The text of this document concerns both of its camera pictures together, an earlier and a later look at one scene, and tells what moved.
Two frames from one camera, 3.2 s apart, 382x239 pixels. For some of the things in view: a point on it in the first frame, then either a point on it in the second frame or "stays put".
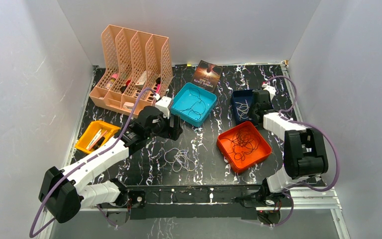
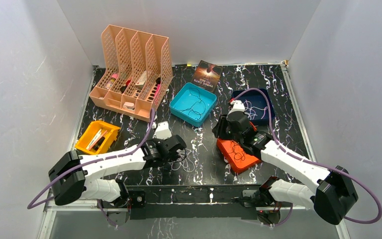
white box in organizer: (140, 84) stays put
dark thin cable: (198, 106) stays put
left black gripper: (175, 124) to (171, 157)
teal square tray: (193, 104) stays put
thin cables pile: (180, 161) stays put
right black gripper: (251, 113) to (218, 130)
